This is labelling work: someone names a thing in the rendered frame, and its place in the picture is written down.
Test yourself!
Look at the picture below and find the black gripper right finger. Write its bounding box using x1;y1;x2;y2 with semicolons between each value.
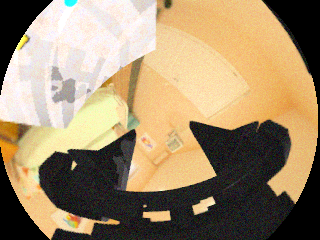
189;121;260;176

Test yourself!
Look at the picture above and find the yellow tall cylinder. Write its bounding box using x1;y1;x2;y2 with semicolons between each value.
16;35;29;51

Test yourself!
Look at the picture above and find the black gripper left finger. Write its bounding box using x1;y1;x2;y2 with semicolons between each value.
67;129;137;191

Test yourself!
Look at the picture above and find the cyan circle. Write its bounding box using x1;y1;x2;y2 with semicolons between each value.
65;0;77;7

